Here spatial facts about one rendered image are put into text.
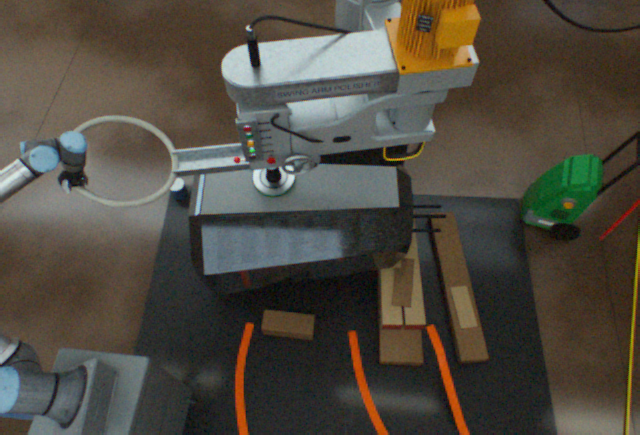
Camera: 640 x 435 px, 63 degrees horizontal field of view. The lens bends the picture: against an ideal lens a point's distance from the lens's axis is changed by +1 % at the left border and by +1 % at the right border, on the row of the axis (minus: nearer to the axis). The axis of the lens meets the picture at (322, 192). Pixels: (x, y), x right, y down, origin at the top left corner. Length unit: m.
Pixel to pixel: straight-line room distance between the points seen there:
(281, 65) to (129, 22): 3.05
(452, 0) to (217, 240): 1.62
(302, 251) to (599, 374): 1.88
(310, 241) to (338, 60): 1.04
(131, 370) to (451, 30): 1.85
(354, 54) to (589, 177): 1.80
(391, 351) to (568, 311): 1.15
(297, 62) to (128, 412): 1.56
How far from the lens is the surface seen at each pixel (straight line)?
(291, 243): 2.70
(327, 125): 2.22
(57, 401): 2.29
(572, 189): 3.37
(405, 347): 3.16
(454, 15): 1.85
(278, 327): 3.13
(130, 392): 2.46
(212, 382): 3.24
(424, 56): 2.03
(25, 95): 4.71
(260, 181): 2.67
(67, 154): 2.20
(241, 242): 2.71
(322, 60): 2.03
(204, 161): 2.54
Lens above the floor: 3.15
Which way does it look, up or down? 61 degrees down
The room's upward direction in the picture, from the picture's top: straight up
